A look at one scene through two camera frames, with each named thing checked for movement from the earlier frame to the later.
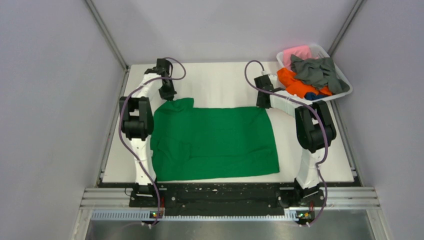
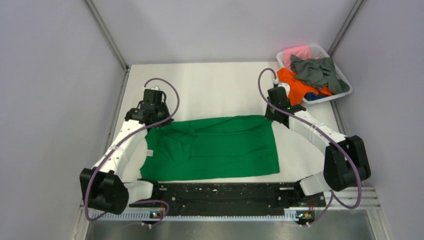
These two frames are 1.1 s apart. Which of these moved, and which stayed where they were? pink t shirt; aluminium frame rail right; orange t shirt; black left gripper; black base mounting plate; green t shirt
Moved: black left gripper; green t shirt
Stayed: orange t shirt; aluminium frame rail right; black base mounting plate; pink t shirt
